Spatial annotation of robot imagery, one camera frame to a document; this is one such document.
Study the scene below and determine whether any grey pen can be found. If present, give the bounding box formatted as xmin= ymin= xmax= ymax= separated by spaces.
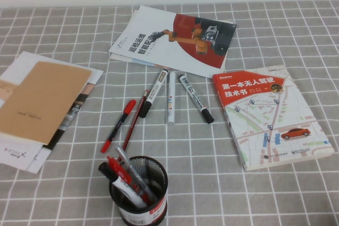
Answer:
xmin=115 ymin=145 xmax=158 ymax=203

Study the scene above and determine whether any black pen with red cap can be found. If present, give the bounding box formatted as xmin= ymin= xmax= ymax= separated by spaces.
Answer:
xmin=101 ymin=99 xmax=137 ymax=153

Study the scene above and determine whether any red pen with clip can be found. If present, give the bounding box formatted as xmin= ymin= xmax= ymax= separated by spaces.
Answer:
xmin=106 ymin=156 xmax=150 ymax=203

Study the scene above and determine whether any black mesh pen holder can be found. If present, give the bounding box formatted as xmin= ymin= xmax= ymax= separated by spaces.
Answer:
xmin=108 ymin=156 xmax=169 ymax=226

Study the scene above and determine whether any white paint marker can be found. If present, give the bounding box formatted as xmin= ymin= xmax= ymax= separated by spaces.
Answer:
xmin=166 ymin=71 xmax=176 ymax=126

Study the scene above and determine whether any white marker with brown label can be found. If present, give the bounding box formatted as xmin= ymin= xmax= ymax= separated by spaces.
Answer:
xmin=138 ymin=69 xmax=169 ymax=119

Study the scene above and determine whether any white marker with dark label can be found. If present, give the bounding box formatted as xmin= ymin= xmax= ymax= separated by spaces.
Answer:
xmin=176 ymin=74 xmax=215 ymax=124

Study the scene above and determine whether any red pencil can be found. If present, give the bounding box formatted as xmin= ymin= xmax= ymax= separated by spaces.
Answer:
xmin=118 ymin=89 xmax=149 ymax=162

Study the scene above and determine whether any white red robot brochure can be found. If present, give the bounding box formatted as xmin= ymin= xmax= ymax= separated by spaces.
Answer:
xmin=108 ymin=5 xmax=237 ymax=78

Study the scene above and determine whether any red book with map cover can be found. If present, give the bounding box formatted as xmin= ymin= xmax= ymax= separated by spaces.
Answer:
xmin=211 ymin=64 xmax=339 ymax=171

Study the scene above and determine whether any white marker with red label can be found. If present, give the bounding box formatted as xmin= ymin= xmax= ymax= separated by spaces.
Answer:
xmin=98 ymin=162 xmax=148 ymax=209

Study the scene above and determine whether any grey checked tablecloth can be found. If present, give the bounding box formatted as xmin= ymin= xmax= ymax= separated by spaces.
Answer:
xmin=0 ymin=0 xmax=339 ymax=226

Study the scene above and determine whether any brown kraft notebook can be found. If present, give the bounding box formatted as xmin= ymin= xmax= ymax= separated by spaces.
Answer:
xmin=0 ymin=61 xmax=93 ymax=146

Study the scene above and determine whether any brown notebook on papers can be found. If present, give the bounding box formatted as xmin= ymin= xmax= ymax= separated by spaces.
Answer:
xmin=0 ymin=50 xmax=104 ymax=151

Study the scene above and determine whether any white paper with X logo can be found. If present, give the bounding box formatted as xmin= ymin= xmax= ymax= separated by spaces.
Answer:
xmin=0 ymin=133 xmax=52 ymax=174

